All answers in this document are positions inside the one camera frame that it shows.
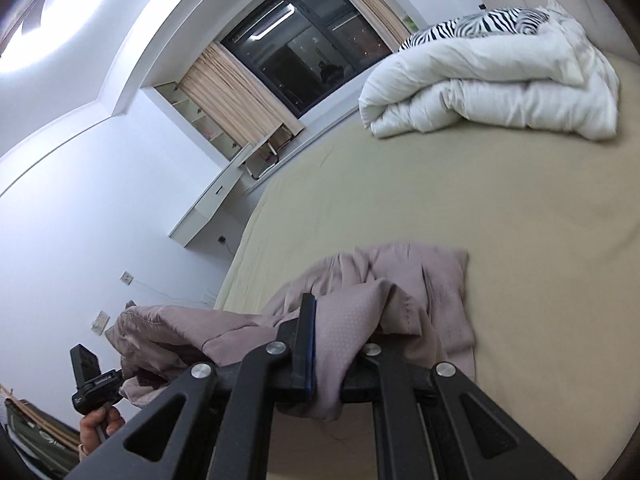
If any dark framed window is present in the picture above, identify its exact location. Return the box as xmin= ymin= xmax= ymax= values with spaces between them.
xmin=220 ymin=0 xmax=393 ymax=118

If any person's left hand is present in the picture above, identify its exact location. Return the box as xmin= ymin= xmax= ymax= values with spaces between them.
xmin=78 ymin=404 xmax=126 ymax=456

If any white folded duvet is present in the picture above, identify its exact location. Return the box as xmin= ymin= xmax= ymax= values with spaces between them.
xmin=359 ymin=0 xmax=621 ymax=141

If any white wall shelf unit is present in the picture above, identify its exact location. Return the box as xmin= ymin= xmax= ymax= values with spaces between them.
xmin=154 ymin=82 xmax=240 ymax=158

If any pink padded hooded coat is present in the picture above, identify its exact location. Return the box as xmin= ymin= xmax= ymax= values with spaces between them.
xmin=105 ymin=241 xmax=476 ymax=421

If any white cable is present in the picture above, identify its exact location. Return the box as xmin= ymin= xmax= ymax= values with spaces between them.
xmin=132 ymin=280 xmax=216 ymax=307

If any bed with olive sheet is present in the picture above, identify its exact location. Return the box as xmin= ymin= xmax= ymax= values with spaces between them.
xmin=214 ymin=52 xmax=640 ymax=480

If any small folding table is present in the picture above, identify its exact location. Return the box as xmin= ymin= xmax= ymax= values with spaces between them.
xmin=237 ymin=125 xmax=293 ymax=181

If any dark bag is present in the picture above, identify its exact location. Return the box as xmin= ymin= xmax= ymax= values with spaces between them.
xmin=2 ymin=397 xmax=83 ymax=478

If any zebra striped pillow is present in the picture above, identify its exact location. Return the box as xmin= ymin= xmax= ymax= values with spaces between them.
xmin=398 ymin=6 xmax=551 ymax=52

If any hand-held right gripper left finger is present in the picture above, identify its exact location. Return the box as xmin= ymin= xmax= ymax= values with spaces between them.
xmin=65 ymin=294 xmax=318 ymax=480

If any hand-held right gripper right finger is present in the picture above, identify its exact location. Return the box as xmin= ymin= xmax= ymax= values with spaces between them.
xmin=340 ymin=342 xmax=578 ymax=480

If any white floating desk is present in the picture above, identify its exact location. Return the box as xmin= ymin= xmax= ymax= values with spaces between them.
xmin=168 ymin=142 xmax=253 ymax=247

